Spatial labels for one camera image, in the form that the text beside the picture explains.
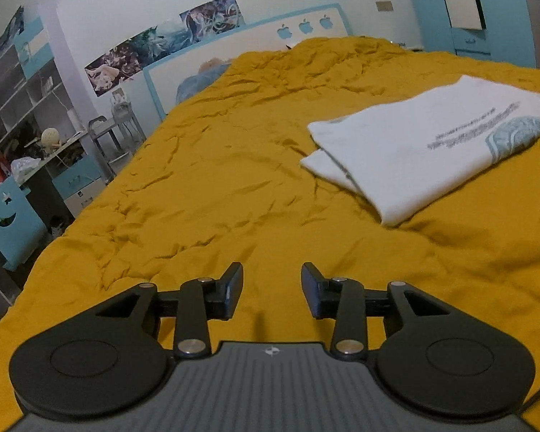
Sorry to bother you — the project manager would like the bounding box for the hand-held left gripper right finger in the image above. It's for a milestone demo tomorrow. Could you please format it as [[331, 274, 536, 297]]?
[[301, 262, 451, 360]]

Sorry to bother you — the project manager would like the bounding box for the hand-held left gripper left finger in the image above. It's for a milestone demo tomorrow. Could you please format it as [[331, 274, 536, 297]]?
[[94, 262, 244, 360]]

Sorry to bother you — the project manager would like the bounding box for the white printed sweatshirt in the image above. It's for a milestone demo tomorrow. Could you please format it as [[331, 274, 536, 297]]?
[[300, 75, 540, 227]]

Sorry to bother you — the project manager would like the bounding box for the yellow blanket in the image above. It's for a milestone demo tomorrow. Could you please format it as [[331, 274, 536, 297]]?
[[0, 36, 540, 432]]

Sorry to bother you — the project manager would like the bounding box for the cluttered blue white desk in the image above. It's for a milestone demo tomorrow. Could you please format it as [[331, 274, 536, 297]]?
[[9, 130, 108, 231]]

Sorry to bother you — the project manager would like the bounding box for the blue pillow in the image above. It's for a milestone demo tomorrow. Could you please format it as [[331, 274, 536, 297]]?
[[175, 69, 231, 105]]

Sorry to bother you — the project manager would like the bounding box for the blue smiley face chair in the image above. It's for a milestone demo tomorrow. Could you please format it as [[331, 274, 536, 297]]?
[[0, 175, 48, 271]]

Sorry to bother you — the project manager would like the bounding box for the orange haired plush toy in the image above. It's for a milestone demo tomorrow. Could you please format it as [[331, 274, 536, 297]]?
[[198, 56, 231, 73]]

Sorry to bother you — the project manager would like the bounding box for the white blue bed headboard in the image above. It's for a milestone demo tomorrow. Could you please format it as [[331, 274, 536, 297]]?
[[143, 4, 349, 116]]

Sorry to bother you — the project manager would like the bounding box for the white blue shelf unit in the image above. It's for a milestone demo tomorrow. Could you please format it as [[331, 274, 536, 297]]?
[[0, 15, 79, 156]]

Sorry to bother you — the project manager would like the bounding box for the dark blue shelf poster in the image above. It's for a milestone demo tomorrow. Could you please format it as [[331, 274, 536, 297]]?
[[0, 6, 26, 67]]

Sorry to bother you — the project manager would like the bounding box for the blue white wardrobe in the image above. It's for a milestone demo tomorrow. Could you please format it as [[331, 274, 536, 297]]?
[[400, 0, 540, 72]]

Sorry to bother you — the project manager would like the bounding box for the pink anime wall poster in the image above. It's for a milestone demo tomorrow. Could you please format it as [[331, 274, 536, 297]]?
[[85, 40, 145, 98]]

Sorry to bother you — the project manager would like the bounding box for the teal anime wall poster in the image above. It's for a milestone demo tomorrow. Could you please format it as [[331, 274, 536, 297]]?
[[130, 19, 188, 63]]

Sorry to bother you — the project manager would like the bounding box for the blue white anime wall poster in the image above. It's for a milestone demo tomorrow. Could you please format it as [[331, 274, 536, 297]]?
[[180, 0, 246, 40]]

